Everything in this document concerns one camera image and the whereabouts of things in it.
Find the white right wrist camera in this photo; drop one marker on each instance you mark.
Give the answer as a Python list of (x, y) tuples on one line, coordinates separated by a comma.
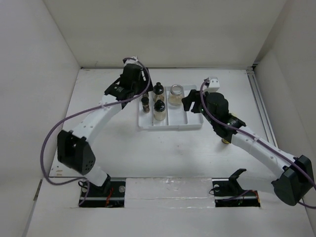
[(212, 84)]

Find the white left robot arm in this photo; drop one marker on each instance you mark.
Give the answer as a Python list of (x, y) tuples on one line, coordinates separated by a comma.
[(74, 146)]

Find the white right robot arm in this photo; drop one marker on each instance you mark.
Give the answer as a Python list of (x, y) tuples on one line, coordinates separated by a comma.
[(292, 177)]

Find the aluminium rail on right wall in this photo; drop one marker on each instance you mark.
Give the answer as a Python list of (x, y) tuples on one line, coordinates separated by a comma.
[(261, 107)]

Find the black-capped white sauce bottle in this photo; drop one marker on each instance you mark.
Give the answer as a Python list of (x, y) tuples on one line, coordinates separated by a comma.
[(159, 110)]

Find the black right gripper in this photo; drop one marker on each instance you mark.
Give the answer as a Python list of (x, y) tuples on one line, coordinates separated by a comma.
[(193, 96)]

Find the white divided plastic tray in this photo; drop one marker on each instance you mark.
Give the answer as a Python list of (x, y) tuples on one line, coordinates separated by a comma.
[(176, 118)]

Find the small beige-capped bottle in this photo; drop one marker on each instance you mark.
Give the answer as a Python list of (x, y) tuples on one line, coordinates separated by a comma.
[(225, 141)]

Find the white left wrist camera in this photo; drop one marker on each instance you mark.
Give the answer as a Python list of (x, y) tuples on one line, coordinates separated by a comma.
[(130, 60)]

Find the black-capped glass condiment bottle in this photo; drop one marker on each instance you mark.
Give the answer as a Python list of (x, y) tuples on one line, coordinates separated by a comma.
[(158, 91)]

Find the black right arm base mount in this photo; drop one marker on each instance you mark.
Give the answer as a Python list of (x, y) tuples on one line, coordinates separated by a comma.
[(228, 193)]

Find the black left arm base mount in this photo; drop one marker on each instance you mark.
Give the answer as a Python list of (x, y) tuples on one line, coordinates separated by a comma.
[(111, 195)]

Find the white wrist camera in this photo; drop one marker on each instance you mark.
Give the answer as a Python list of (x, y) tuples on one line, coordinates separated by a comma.
[(130, 60), (212, 84)]

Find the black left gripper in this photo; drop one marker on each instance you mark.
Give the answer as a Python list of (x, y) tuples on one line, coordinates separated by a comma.
[(145, 83)]

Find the wide glass jar metal rim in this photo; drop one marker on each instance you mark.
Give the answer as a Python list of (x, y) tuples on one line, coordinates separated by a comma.
[(176, 94)]

